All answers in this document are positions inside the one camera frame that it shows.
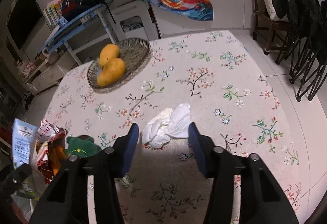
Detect row of books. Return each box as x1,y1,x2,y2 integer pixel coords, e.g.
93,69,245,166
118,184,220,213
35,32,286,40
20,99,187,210
43,0,62,29

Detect red white snack wrapper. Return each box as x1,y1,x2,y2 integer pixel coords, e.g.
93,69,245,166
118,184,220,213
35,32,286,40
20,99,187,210
35,119,67,184

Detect black folding chairs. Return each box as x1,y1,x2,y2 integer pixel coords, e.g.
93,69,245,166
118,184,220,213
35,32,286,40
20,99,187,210
275,32,326,102

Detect cream tv stand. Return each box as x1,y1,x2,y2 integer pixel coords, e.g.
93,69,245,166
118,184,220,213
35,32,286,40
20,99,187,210
23,51,75,94

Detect yellow mango near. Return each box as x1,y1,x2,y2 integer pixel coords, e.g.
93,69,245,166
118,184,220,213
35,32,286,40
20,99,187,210
97,58,126,87

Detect green cloth toy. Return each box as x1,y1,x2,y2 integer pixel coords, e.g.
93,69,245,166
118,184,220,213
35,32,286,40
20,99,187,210
65,135,101,158

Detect white tissue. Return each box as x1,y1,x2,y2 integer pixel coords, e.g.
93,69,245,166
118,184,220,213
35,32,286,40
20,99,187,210
141,103,191,149

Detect yellow mango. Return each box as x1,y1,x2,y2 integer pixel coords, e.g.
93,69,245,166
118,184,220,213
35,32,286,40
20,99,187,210
99,44,119,67
97,58,126,87

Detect pink kettlebell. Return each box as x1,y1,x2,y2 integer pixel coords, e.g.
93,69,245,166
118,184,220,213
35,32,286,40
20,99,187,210
42,48,60,65

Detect blue study desk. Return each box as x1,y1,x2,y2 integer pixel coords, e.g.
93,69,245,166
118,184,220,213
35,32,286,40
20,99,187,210
38,0,116,65

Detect white small cabinet appliance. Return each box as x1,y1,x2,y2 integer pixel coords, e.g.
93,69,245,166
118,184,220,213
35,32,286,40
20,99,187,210
108,0,159,41

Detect white printed paper leaflet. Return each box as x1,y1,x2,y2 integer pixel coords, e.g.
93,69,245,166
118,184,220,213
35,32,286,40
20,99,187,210
12,118,37,169

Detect woven wire fruit basket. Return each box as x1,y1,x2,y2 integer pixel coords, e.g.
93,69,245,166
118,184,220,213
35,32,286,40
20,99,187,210
86,38,152,93

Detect colourful hanging bag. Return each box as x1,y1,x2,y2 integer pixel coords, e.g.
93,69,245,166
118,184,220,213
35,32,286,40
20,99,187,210
146,0,214,21

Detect black jacket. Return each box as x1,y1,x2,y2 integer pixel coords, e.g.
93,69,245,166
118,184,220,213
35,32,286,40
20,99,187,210
272,0,326,45

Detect yellow mango far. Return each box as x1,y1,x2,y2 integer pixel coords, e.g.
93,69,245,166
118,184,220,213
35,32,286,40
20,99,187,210
99,44,119,67

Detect wooden chair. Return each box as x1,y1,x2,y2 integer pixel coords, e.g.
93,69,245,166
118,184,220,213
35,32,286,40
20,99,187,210
252,0,289,56

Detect black wall television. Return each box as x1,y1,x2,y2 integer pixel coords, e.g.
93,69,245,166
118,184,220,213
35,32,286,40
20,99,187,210
7,0,43,50

